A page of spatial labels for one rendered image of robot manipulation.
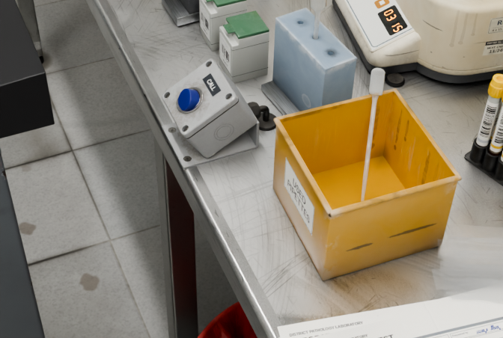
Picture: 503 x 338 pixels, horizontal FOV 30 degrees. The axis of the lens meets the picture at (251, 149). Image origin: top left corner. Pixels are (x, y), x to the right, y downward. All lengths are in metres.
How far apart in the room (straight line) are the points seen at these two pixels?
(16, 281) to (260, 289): 0.42
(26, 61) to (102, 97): 1.39
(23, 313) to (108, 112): 1.16
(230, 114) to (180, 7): 0.26
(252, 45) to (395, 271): 0.32
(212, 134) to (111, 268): 1.09
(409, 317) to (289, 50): 0.33
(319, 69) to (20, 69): 0.32
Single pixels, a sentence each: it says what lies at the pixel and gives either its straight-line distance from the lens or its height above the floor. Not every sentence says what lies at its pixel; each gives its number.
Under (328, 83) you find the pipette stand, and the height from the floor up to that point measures 0.95.
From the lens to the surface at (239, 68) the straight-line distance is 1.09.
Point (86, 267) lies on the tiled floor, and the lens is 2.05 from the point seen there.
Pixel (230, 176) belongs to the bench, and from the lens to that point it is 0.99.
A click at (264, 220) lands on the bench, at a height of 0.88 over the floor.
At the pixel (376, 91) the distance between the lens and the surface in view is 0.94.
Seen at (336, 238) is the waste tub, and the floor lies 0.94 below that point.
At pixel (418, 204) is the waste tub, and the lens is 0.88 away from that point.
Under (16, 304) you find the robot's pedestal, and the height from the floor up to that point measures 0.59.
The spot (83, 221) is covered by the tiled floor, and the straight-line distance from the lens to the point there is 2.13.
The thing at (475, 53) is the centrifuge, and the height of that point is 0.93.
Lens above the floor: 1.60
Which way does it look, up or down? 45 degrees down
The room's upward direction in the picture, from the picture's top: 2 degrees clockwise
